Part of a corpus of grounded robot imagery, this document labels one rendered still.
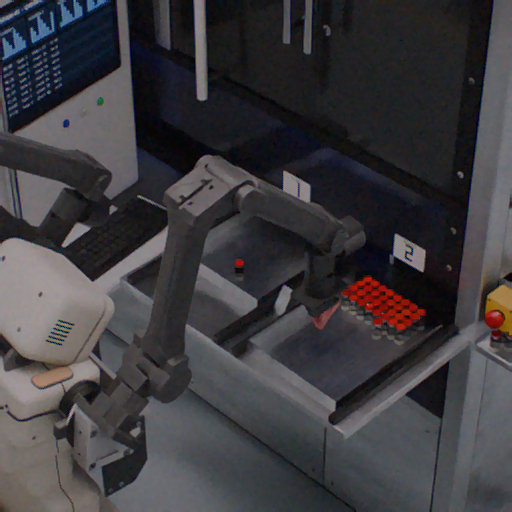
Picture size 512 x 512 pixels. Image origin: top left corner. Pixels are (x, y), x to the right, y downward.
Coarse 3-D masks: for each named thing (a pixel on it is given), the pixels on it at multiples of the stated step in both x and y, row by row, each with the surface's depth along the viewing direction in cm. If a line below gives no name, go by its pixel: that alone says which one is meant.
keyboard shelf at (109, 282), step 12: (156, 204) 345; (84, 228) 338; (72, 240) 335; (156, 240) 334; (144, 252) 330; (156, 252) 330; (120, 264) 326; (132, 264) 326; (108, 276) 323; (120, 276) 323; (108, 288) 319
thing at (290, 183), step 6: (288, 174) 314; (288, 180) 315; (294, 180) 313; (300, 180) 311; (288, 186) 316; (294, 186) 314; (300, 186) 312; (306, 186) 311; (288, 192) 317; (294, 192) 315; (300, 192) 313; (306, 192) 312; (300, 198) 314; (306, 198) 313
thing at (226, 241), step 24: (240, 216) 325; (216, 240) 321; (240, 240) 321; (264, 240) 321; (288, 240) 321; (216, 264) 314; (264, 264) 314; (288, 264) 314; (240, 288) 302; (264, 288) 307
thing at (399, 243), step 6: (396, 234) 295; (396, 240) 296; (402, 240) 295; (396, 246) 297; (402, 246) 296; (414, 246) 293; (396, 252) 298; (402, 252) 297; (414, 252) 294; (420, 252) 292; (402, 258) 297; (414, 258) 295; (420, 258) 293; (414, 264) 295; (420, 264) 294; (420, 270) 295
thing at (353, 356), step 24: (336, 312) 301; (264, 336) 292; (288, 336) 294; (312, 336) 294; (336, 336) 294; (360, 336) 294; (384, 336) 294; (432, 336) 292; (264, 360) 287; (288, 360) 288; (312, 360) 288; (336, 360) 288; (360, 360) 288; (384, 360) 288; (312, 384) 278; (336, 384) 283; (360, 384) 278; (336, 408) 276
